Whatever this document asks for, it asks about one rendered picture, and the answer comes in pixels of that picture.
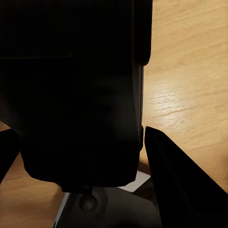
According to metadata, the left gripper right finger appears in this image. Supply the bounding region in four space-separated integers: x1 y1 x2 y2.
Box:
144 126 228 228

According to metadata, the digital camera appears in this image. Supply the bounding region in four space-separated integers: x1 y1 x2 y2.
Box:
0 0 153 195

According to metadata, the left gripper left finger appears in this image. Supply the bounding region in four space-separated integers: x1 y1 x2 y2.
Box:
0 128 20 183

